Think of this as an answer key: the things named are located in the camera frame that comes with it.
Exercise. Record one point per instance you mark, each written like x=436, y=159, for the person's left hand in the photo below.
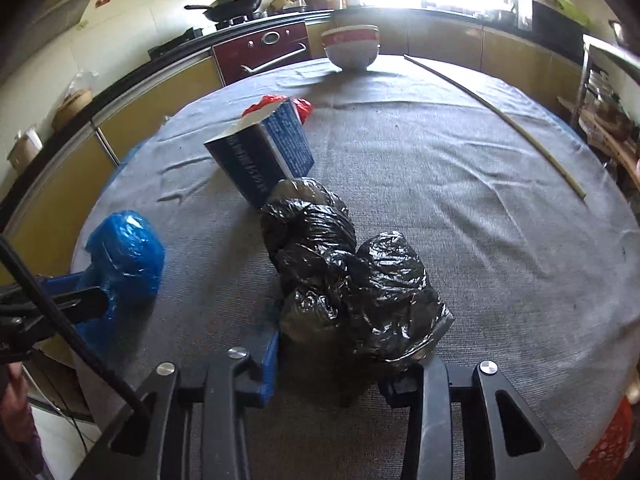
x=16, y=416

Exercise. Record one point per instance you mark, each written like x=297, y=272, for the grey tablecloth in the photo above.
x=539, y=281

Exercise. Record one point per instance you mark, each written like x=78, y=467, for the blue and white carton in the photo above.
x=263, y=148

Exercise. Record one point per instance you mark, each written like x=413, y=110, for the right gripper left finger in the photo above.
x=243, y=377

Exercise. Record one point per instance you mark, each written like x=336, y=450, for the black plastic bag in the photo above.
x=374, y=299

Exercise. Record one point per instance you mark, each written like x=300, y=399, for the blue plastic bag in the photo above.
x=126, y=262

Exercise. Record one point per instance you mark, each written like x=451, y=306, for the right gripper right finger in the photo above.
x=424, y=390

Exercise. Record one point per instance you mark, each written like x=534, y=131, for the black wok with lid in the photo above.
x=225, y=10

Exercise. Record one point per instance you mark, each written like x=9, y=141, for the red plastic bag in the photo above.
x=302, y=106

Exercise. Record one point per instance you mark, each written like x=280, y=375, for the dark red oven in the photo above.
x=258, y=52

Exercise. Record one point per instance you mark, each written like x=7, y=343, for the red plastic basket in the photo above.
x=606, y=459

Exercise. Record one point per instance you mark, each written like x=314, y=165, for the red and white bowl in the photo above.
x=353, y=47

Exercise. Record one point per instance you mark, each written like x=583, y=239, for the black microwave oven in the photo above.
x=550, y=28

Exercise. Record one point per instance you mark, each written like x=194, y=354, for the long thin wooden stick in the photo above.
x=528, y=137

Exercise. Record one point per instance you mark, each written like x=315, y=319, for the metal storage rack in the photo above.
x=597, y=109

